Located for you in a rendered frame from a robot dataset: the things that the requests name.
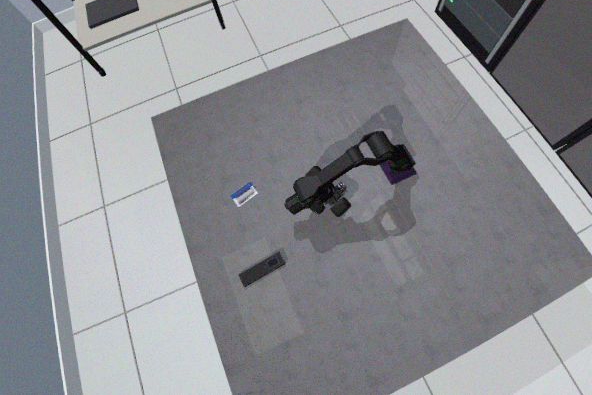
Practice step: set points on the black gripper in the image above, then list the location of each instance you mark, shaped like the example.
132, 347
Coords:
339, 207

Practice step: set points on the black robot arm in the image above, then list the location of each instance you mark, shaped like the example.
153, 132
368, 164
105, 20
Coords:
309, 189

